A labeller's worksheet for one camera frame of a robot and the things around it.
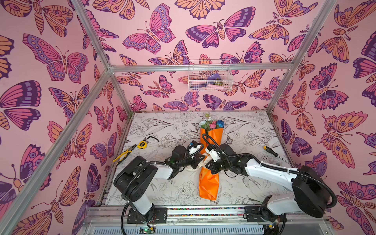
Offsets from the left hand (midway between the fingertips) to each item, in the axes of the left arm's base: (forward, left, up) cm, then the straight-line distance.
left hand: (205, 156), depth 85 cm
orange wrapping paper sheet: (-12, -2, -8) cm, 15 cm away
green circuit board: (-35, +31, -11) cm, 48 cm away
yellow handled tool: (+7, +51, -8) cm, 52 cm away
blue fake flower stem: (+25, -12, -2) cm, 28 cm away
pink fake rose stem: (+26, -7, -3) cm, 27 cm away
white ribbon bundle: (-1, -1, 0) cm, 2 cm away
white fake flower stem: (+31, -4, -5) cm, 32 cm away
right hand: (-5, 0, -1) cm, 5 cm away
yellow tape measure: (+12, +42, -7) cm, 44 cm away
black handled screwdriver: (+5, -46, -9) cm, 47 cm away
